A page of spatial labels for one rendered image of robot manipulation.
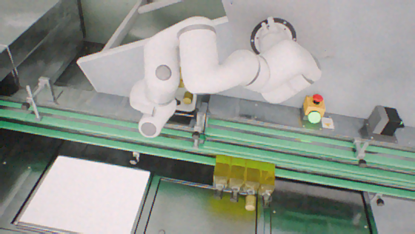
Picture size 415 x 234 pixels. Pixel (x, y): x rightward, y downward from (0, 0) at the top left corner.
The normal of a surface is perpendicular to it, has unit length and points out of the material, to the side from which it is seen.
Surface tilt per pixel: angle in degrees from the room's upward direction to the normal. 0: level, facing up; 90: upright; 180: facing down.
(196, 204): 90
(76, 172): 90
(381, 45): 0
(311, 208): 89
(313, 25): 4
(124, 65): 0
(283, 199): 90
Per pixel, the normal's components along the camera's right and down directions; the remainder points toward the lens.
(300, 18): -0.08, 0.66
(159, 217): 0.10, -0.72
